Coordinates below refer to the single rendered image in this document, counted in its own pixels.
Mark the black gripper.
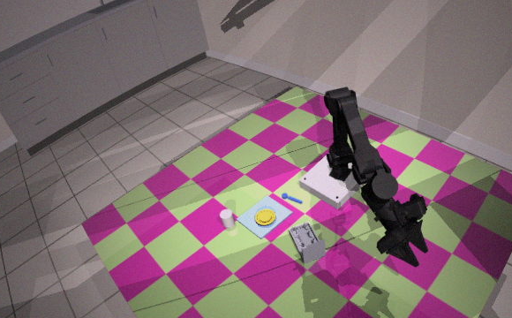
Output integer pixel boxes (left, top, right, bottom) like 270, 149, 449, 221
374, 198, 428, 267

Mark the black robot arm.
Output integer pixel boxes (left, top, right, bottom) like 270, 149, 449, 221
324, 87, 427, 225

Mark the light blue square mat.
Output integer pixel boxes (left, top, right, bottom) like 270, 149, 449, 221
237, 196, 292, 239

